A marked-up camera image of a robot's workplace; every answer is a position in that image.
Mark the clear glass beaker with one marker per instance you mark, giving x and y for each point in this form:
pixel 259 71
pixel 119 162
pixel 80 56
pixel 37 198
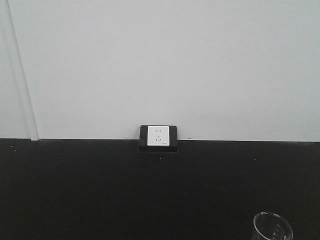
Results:
pixel 271 226

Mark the black socket housing box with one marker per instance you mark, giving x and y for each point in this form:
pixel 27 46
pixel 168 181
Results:
pixel 173 140

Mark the white wall power socket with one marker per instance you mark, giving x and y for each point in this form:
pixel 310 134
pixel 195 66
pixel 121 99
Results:
pixel 158 136

